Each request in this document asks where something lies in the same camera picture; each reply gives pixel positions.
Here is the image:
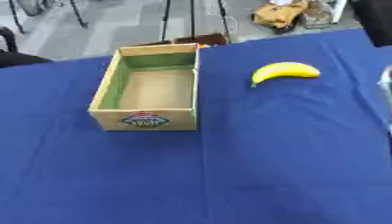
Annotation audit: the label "person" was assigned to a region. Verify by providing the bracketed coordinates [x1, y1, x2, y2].
[349, 0, 392, 47]

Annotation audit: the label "black chair legs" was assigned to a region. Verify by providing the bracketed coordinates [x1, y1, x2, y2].
[6, 0, 91, 34]

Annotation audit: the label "yellow bag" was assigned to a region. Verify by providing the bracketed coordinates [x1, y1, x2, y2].
[251, 0, 312, 33]

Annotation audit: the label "black tripod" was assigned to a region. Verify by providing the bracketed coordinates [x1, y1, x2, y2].
[159, 0, 233, 42]

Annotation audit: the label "tan cardboard box green inside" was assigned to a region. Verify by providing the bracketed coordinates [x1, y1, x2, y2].
[87, 43, 201, 132]

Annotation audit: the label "yellow toy banana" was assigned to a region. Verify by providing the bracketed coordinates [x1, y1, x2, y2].
[249, 61, 322, 88]

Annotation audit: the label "black chair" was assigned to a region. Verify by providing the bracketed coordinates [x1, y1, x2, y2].
[0, 26, 54, 68]

